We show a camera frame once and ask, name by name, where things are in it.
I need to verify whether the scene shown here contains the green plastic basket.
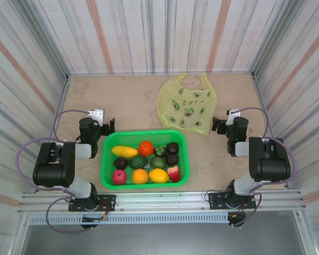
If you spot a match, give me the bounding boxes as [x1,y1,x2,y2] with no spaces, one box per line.
[100,129,191,190]

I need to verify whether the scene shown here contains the long yellow fake mango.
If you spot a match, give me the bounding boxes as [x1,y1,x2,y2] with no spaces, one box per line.
[111,145,139,159]

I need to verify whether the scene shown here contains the dark maroon fake passion fruit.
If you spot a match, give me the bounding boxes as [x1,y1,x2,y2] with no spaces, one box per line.
[114,157,129,170]

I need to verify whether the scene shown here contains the orange-red fake persimmon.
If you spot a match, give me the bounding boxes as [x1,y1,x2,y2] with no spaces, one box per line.
[138,140,155,156]

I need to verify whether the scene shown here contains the dark green fake avocado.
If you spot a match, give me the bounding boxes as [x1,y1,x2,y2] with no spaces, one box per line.
[129,155,149,169]

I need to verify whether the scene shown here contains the pink fake fruit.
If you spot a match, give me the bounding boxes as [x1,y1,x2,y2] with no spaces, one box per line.
[112,169,128,186]

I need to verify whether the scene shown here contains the dark brown fake fruit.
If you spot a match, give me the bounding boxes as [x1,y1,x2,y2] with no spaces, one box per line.
[166,142,180,155]
[166,153,180,166]

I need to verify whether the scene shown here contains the fake mangosteen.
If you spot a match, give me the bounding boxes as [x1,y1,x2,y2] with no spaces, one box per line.
[154,145,167,158]

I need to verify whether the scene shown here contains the fake orange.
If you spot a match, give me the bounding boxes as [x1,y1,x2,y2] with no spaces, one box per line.
[132,168,149,185]

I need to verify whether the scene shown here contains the yellow avocado-print plastic bag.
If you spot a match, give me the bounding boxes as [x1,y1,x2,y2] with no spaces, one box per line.
[156,72,219,137]

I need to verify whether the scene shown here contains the light green fake fruit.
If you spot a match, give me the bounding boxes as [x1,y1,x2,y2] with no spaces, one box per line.
[150,156,166,169]

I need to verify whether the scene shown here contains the round yellow fake mango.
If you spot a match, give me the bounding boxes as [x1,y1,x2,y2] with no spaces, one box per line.
[148,168,170,184]

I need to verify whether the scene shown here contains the metal table edge bar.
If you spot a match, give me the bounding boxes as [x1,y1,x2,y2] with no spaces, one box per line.
[68,71,254,78]
[251,71,292,190]

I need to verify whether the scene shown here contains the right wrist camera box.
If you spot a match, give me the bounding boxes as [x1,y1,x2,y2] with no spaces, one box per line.
[226,108,241,125]

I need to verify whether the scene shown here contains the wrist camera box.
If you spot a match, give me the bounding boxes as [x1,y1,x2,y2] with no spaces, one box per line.
[87,108,105,126]
[226,108,241,125]

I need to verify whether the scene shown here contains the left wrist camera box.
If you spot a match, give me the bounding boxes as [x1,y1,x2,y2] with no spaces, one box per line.
[87,108,105,126]

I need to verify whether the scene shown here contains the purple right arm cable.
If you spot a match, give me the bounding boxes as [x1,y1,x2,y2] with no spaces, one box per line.
[232,107,298,228]

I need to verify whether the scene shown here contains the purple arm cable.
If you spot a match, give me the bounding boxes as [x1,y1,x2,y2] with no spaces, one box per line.
[232,107,298,228]
[16,108,96,234]

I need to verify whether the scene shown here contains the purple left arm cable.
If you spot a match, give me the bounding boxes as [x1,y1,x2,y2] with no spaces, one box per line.
[16,108,96,234]

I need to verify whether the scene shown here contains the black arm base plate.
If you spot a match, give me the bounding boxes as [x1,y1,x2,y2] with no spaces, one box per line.
[68,194,117,213]
[207,191,257,210]

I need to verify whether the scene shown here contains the red black base wires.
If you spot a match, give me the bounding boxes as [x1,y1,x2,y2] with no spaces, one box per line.
[235,203,248,217]
[98,201,115,222]

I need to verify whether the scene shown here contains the aluminium mounting rail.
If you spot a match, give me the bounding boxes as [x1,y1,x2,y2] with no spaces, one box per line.
[17,187,308,215]

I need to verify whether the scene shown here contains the slotted grey cable duct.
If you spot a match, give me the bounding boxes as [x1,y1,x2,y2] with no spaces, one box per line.
[28,214,231,225]

